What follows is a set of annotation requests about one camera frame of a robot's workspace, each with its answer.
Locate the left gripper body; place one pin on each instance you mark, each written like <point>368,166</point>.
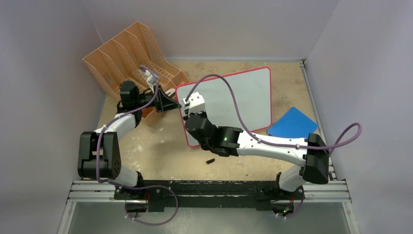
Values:
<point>144,99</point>

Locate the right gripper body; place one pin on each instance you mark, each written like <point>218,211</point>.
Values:
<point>202,114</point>

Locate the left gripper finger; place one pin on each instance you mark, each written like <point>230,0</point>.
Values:
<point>168,104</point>
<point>165,96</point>

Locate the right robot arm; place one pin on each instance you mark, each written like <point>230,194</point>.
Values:
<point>310,162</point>

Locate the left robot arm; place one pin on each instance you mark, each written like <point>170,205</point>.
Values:
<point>99,152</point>

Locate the white stapler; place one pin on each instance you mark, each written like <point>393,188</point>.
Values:
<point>170,92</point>

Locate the peach plastic file organizer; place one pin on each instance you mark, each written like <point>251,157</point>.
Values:
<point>118,60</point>

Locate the blue notebook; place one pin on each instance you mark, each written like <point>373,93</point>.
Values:
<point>293,124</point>

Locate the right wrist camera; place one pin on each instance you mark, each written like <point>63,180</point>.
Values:
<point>194,102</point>

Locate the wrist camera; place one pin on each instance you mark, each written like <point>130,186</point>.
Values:
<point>194,102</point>
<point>152,81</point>

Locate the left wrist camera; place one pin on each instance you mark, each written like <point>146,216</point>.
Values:
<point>152,81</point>

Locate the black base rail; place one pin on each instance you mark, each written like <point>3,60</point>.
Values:
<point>258,195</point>

